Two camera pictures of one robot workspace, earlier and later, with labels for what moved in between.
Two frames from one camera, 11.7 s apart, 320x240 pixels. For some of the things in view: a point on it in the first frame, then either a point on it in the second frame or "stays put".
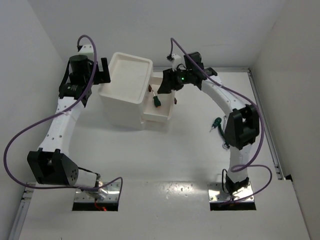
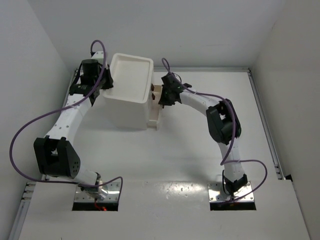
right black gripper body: (179, 78) -> (166, 98)
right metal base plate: (216, 193) stays put
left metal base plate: (110, 193) stays put
